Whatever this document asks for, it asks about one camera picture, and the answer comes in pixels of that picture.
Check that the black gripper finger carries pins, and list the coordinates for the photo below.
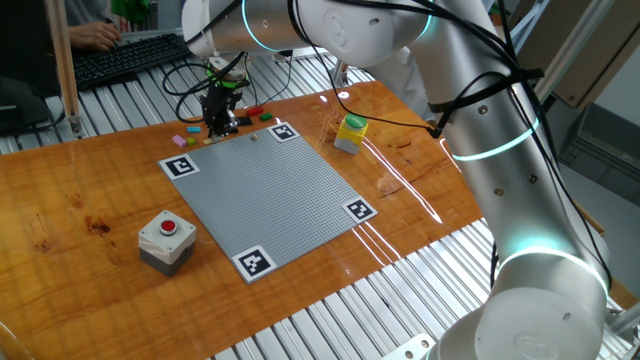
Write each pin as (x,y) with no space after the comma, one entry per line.
(210,128)
(223,131)

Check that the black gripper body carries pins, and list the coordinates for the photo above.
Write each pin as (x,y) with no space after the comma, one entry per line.
(219,102)

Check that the green Lego brick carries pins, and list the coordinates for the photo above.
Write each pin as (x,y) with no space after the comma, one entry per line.
(266,116)

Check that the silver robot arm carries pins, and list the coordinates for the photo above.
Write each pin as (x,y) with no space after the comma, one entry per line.
(500,150)

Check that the person's bare forearm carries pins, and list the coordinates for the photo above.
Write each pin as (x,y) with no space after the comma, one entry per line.
(73,35)

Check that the cyan Lego brick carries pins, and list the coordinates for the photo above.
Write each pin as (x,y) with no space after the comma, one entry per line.
(194,129)

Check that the small lime Lego brick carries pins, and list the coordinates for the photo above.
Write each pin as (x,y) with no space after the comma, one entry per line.
(191,141)

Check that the black Lego plate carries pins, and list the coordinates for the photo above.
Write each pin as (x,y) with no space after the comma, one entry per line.
(246,121)

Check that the pink Lego brick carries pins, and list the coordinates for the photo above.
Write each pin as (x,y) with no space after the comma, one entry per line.
(179,140)

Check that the red Lego brick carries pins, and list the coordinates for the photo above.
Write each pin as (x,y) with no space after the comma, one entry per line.
(254,111)

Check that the grey Lego baseplate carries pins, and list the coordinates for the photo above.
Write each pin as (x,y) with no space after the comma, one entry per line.
(265,200)

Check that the person's bare hand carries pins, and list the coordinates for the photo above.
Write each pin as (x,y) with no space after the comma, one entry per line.
(99,35)

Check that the fiducial marker with C pattern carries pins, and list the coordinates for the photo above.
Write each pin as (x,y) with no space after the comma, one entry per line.
(179,166)

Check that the black white fiducial marker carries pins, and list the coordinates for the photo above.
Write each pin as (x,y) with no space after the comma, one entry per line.
(283,131)
(360,209)
(254,262)

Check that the black computer keyboard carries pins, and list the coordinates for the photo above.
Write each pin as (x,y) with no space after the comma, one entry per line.
(130,57)

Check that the grey box with red button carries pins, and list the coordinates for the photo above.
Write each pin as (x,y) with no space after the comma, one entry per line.
(167,245)

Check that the yellow and grey button box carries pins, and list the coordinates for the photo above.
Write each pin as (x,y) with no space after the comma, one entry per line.
(351,134)

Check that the green cloth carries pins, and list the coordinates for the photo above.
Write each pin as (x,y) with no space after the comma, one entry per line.
(130,10)

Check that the person in grey shirt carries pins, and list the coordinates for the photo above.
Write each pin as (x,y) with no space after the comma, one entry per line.
(85,10)

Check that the black computer monitor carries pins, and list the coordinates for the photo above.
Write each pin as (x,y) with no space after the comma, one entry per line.
(25,50)

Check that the wood grain mat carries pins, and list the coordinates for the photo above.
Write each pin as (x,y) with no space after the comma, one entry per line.
(100,300)

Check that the dark grey cabinet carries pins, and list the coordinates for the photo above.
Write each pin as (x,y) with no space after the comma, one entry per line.
(600,150)

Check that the brown cardboard panel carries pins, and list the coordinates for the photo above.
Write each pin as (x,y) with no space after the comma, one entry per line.
(595,60)

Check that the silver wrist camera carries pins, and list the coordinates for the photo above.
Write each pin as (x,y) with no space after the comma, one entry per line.
(231,119)

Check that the aluminium frame post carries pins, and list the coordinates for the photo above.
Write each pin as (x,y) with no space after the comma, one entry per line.
(340,76)

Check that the wooden frame post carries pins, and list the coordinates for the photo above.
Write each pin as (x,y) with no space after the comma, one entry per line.
(62,60)

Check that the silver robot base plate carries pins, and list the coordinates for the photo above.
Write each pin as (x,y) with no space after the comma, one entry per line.
(410,349)

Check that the aluminium frame bar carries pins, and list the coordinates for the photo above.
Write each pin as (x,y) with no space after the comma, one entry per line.
(585,55)

